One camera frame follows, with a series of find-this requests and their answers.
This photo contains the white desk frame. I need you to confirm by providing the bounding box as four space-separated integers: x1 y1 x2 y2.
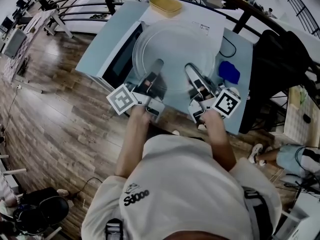
42 8 75 39

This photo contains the clear glass turntable plate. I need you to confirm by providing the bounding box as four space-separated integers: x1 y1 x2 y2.
132 18 216 99

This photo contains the black office chair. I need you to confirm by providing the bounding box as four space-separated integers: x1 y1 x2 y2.
12 186 70 235

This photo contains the person's right hand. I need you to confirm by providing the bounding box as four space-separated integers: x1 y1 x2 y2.
201 108 225 130

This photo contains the person's white t-shirt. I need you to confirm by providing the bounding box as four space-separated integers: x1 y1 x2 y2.
81 133 283 240

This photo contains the white box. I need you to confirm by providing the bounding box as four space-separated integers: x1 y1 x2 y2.
281 191 320 240

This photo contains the grey harness strap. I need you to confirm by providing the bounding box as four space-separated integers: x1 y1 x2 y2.
241 186 274 240
104 217 125 240

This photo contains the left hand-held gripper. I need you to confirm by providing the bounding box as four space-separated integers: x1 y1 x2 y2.
106 58 168 124

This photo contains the white cabinet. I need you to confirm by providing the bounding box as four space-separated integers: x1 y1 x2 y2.
0 28 28 59

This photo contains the white microwave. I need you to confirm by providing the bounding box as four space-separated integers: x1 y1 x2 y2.
96 0 226 95

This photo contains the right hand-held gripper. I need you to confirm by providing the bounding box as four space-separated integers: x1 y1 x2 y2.
184 62 242 124

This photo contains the black floor cable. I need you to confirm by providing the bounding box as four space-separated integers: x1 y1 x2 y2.
71 176 104 199

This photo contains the yellow plastic container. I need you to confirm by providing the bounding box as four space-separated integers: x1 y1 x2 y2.
149 0 183 19

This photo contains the person's left forearm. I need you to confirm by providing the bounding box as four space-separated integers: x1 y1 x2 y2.
115 120 151 179

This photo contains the blue cloth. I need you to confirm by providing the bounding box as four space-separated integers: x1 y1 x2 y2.
218 60 241 85

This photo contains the person's right forearm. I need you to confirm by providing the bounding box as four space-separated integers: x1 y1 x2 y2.
204 123 238 173

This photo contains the white grid board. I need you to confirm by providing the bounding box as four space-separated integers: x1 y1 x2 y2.
283 85 320 145

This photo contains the person's left hand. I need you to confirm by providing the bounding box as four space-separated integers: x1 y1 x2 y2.
129 105 156 126

